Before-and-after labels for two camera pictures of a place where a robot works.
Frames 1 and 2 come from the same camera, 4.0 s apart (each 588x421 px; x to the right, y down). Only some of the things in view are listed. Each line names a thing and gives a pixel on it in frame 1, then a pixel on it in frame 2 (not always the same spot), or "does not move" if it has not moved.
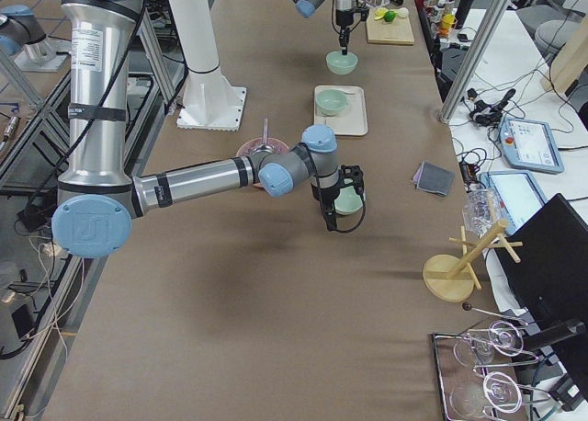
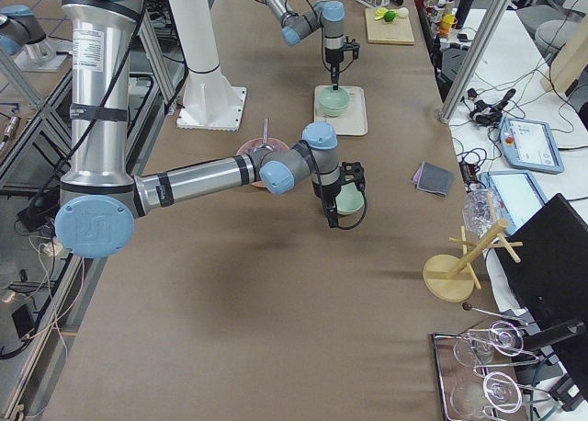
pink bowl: (247, 148) does not move
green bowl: (348, 201) does not move
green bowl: (341, 64) -> (333, 102)
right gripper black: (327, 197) does not move
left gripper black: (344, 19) -> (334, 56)
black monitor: (549, 282) does not move
